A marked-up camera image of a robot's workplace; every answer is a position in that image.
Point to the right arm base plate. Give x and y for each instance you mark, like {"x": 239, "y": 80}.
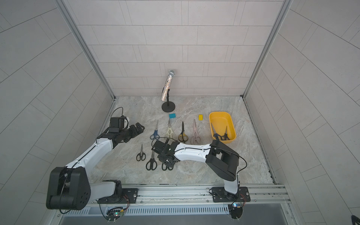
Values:
{"x": 219, "y": 195}

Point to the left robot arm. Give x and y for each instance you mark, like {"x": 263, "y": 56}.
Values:
{"x": 69, "y": 187}

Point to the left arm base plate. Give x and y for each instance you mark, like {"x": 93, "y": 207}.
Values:
{"x": 128, "y": 195}

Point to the small black scissors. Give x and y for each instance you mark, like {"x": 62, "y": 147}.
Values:
{"x": 141, "y": 156}

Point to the left circuit board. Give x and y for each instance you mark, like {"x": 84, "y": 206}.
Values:
{"x": 115, "y": 213}

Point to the glitter microphone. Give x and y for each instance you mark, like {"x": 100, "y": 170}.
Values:
{"x": 171, "y": 74}

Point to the dark blue handled scissors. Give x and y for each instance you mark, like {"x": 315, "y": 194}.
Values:
{"x": 215, "y": 134}

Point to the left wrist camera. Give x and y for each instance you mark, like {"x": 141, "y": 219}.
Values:
{"x": 118, "y": 124}

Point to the black handled scissors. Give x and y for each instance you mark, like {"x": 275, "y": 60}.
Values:
{"x": 225, "y": 136}

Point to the yellow storage box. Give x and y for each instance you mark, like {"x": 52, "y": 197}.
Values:
{"x": 220, "y": 121}

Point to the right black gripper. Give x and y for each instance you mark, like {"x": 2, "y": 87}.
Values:
{"x": 168, "y": 164}

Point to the aluminium rail frame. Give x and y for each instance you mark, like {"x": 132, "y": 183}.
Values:
{"x": 199, "y": 194}

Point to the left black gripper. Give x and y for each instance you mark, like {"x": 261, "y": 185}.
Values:
{"x": 135, "y": 132}

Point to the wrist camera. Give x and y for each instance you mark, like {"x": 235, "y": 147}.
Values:
{"x": 160, "y": 147}
{"x": 118, "y": 124}

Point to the large black steel scissors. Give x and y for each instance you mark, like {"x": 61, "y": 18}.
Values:
{"x": 151, "y": 164}

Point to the teal sponge block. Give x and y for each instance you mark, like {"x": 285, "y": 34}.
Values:
{"x": 173, "y": 115}

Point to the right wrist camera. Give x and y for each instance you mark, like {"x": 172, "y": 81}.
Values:
{"x": 160, "y": 147}

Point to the right circuit board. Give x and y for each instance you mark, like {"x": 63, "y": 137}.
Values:
{"x": 235, "y": 210}

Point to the pink kitchen scissors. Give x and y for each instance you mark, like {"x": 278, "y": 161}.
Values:
{"x": 195, "y": 138}

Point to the black yellow scissors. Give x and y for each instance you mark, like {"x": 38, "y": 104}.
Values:
{"x": 182, "y": 136}

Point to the beige kitchen scissors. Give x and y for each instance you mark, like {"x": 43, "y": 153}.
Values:
{"x": 170, "y": 133}

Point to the all black pointed scissors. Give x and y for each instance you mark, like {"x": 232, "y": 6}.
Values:
{"x": 167, "y": 166}

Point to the circuit board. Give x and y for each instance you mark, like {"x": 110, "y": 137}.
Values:
{"x": 235, "y": 210}
{"x": 115, "y": 213}

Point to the black microphone stand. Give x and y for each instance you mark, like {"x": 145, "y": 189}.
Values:
{"x": 168, "y": 106}

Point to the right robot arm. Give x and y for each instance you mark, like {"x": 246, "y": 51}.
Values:
{"x": 219, "y": 157}

